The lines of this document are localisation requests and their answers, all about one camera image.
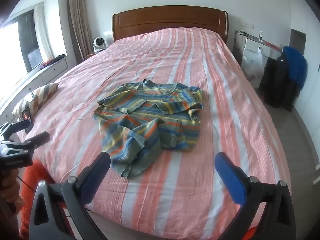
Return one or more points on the orange fuzzy cloth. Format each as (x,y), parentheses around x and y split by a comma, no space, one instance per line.
(30,177)

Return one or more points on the clothes on window seat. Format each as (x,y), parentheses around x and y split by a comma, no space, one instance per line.
(51,61)

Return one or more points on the small clear bottle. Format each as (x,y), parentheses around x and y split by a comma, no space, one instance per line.
(260,37)

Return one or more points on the striped knitted sweater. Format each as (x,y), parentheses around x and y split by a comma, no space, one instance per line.
(150,125)

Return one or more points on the white desk fan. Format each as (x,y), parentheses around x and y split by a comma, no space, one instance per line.
(100,42)

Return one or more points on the window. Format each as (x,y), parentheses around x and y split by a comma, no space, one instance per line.
(27,42)

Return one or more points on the blue garment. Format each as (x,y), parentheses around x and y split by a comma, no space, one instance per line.
(296,65)

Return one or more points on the beige curtain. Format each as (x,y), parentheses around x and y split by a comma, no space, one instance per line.
(77,17)

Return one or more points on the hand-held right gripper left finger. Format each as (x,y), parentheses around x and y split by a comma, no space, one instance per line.
(97,177)

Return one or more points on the bed with striped cover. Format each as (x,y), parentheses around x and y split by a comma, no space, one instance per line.
(225,92)

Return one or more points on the white sheer curtain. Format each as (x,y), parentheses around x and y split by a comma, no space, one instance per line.
(42,30)

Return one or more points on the person's left hand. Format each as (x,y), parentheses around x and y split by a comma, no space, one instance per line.
(10,187)

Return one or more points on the white wall socket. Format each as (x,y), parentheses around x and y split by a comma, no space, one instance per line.
(108,33)

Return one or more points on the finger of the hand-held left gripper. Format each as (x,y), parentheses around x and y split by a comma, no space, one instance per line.
(40,137)
(17,126)

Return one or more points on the white desk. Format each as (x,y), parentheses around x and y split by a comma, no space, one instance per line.
(252,45)

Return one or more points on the striped pillow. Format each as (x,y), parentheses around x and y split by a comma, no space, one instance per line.
(42,95)

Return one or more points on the wooden headboard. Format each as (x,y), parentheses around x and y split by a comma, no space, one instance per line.
(170,17)

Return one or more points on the white window seat cabinet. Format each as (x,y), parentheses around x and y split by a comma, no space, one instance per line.
(55,66)

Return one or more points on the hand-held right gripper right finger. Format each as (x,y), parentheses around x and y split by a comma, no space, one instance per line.
(230,177)

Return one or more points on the black smartphone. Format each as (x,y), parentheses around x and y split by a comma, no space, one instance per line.
(26,113)

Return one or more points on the white plastic bag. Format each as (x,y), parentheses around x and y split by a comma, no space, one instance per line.
(252,65)

